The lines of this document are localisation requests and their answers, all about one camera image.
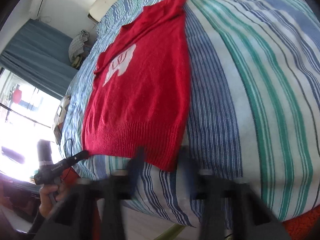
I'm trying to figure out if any pile of striped clothes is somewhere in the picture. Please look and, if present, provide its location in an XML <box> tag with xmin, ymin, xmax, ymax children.
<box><xmin>68</xmin><ymin>30</ymin><xmax>89</xmax><ymax>70</ymax></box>

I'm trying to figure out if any teal window curtain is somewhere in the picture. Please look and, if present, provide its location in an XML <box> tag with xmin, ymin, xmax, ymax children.
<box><xmin>1</xmin><ymin>20</ymin><xmax>78</xmax><ymax>100</ymax></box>

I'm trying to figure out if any red knit sweater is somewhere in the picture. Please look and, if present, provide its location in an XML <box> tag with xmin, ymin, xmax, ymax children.
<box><xmin>81</xmin><ymin>0</ymin><xmax>190</xmax><ymax>172</ymax></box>

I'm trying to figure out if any patterned beige pillow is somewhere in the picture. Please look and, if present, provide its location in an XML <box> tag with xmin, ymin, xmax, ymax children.
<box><xmin>53</xmin><ymin>95</ymin><xmax>71</xmax><ymax>145</ymax></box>

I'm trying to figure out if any person's left hand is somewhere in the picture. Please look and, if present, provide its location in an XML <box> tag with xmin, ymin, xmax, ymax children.
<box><xmin>39</xmin><ymin>183</ymin><xmax>69</xmax><ymax>218</ymax></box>

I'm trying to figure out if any orange fleece clothing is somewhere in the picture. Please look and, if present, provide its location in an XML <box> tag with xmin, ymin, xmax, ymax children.
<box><xmin>282</xmin><ymin>205</ymin><xmax>319</xmax><ymax>239</ymax></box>

